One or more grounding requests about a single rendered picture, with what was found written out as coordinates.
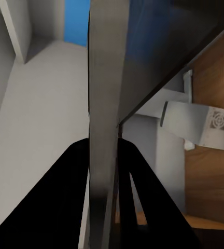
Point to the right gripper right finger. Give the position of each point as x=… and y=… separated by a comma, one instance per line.
x=168, y=227

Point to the desk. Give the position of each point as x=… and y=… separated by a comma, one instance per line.
x=163, y=37

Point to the bookcase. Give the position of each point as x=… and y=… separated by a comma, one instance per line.
x=18, y=22

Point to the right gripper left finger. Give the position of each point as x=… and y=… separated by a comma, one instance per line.
x=50, y=216

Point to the desktop computer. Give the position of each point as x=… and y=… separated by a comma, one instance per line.
x=200, y=124

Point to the room divider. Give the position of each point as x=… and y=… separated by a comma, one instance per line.
x=76, y=21

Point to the cabinet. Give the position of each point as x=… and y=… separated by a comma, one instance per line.
x=210, y=233

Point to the keyboard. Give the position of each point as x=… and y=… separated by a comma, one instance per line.
x=107, y=35

